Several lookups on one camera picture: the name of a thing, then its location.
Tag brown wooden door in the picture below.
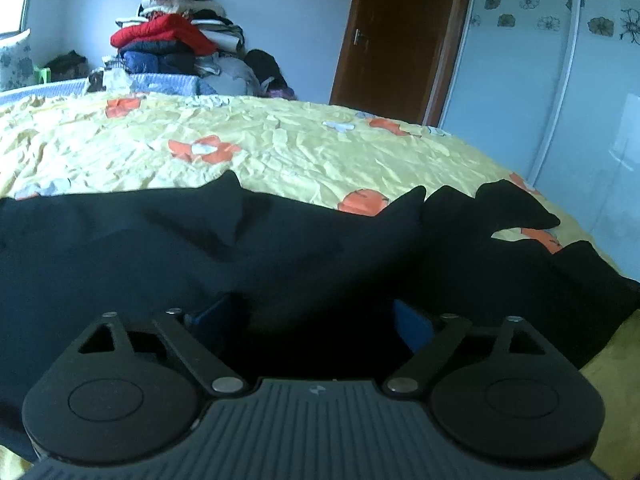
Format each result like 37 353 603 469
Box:
330 0 470 126

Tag black bag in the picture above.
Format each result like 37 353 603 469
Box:
44 50 90 82

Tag white wardrobe with flowers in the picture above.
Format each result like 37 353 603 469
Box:
440 0 639 278

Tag black pants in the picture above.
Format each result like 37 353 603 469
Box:
1 172 639 458

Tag green plastic chair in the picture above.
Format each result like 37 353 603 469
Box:
34 66 52 84

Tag pile of clothes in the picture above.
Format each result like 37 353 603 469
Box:
88 0 296 100

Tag blue mattress edge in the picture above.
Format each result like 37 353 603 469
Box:
1 74 217 105

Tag floral pillow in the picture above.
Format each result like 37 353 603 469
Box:
0 29 36 91

